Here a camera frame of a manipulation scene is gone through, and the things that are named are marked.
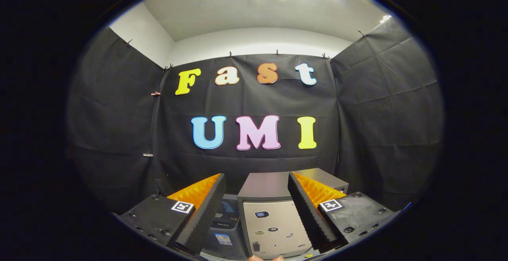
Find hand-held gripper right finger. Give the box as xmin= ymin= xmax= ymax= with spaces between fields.
xmin=288 ymin=171 xmax=401 ymax=253

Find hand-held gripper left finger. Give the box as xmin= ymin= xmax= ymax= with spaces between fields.
xmin=119 ymin=173 xmax=227 ymax=255

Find black backdrop cloth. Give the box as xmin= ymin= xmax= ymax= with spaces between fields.
xmin=67 ymin=15 xmax=444 ymax=214

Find row of black clips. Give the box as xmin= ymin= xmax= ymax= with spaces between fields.
xmin=125 ymin=31 xmax=366 ymax=71

